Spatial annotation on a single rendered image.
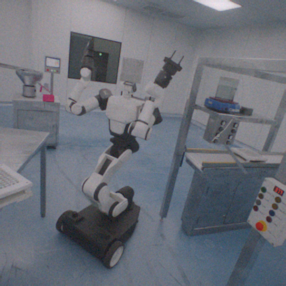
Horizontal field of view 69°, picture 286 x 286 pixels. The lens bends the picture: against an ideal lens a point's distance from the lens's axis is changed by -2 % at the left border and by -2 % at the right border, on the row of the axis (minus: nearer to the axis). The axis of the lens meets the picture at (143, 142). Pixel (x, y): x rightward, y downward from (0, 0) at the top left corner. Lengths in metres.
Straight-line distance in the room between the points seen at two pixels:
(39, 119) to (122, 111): 2.11
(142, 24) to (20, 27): 3.10
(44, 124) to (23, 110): 0.34
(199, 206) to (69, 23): 5.34
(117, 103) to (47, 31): 4.77
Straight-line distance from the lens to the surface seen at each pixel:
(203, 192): 1.97
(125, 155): 1.63
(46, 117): 3.44
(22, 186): 1.05
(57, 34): 6.16
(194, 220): 2.14
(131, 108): 1.48
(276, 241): 1.18
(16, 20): 6.18
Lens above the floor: 1.46
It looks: 19 degrees down
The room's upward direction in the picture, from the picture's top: 10 degrees clockwise
